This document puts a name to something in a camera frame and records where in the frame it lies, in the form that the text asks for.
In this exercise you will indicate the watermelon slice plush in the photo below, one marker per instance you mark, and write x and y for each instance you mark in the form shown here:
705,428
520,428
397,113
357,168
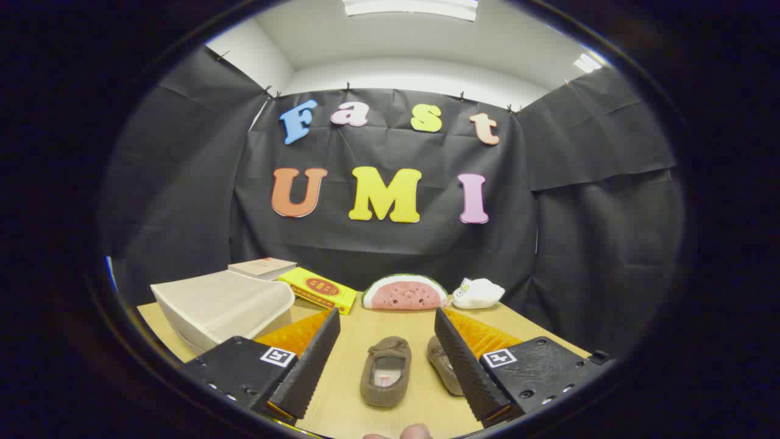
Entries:
402,296

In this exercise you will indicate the black backdrop cloth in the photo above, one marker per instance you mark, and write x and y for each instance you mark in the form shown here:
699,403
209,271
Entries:
390,250

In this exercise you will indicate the yellow book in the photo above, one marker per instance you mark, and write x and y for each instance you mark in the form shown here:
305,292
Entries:
341,300

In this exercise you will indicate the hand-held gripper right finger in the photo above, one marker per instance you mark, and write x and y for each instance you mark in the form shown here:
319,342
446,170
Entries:
466,372

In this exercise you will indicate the long ceiling light panel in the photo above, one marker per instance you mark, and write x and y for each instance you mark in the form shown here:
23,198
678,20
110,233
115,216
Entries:
408,7

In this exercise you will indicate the white plush toy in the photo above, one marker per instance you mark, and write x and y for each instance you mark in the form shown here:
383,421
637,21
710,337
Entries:
481,292

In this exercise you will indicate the beige fabric storage box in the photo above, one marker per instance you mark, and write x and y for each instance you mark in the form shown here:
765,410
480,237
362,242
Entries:
219,305

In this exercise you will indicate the beige book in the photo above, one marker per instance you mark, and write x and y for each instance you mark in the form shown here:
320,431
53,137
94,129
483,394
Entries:
262,267

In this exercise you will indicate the small ceiling light panel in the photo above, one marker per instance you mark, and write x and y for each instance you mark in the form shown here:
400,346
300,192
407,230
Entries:
587,63

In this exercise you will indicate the brown fuzzy shoe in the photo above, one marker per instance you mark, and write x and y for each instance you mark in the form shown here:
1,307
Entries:
442,363
373,390

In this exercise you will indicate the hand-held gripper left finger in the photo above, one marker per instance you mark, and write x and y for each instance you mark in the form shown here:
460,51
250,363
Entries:
308,372

